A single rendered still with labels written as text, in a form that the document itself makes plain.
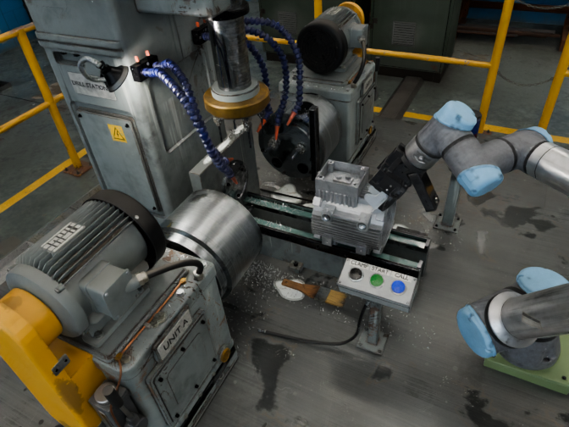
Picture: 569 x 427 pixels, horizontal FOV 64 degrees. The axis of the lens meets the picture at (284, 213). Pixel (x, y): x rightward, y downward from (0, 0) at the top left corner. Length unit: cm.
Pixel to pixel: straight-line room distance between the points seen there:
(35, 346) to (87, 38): 75
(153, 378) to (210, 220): 39
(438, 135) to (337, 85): 75
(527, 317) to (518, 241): 70
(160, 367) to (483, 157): 75
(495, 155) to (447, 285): 56
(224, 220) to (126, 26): 51
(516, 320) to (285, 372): 57
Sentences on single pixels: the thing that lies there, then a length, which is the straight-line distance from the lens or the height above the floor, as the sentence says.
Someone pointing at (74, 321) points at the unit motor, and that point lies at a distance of 84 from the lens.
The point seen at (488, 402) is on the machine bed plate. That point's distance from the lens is 126.
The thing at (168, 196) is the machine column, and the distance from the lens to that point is 141.
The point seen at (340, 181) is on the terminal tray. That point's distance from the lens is 125.
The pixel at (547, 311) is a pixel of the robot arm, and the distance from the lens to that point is 94.
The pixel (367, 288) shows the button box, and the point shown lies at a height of 106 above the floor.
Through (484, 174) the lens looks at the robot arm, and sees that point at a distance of 96.
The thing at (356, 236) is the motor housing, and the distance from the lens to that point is 124.
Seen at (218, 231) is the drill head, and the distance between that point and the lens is 111.
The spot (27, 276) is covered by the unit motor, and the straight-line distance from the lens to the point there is 84.
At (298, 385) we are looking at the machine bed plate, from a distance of 122.
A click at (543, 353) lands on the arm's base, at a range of 127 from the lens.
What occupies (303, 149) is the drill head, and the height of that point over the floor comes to 107.
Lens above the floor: 187
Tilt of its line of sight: 40 degrees down
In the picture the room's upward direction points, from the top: 5 degrees counter-clockwise
